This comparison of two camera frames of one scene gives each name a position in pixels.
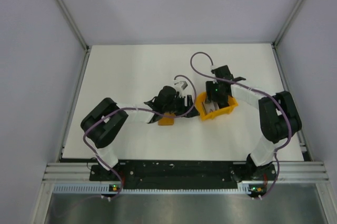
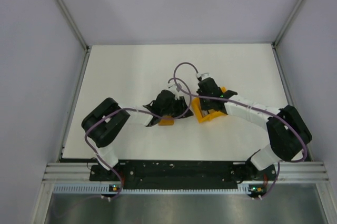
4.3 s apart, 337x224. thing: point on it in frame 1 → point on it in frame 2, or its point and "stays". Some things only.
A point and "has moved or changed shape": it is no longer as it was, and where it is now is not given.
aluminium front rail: [77, 172] stays
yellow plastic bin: [201, 98] has moved or changed shape
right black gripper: [210, 86] → [205, 107]
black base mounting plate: [181, 174] stays
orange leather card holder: [166, 121] stays
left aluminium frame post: [68, 11] stays
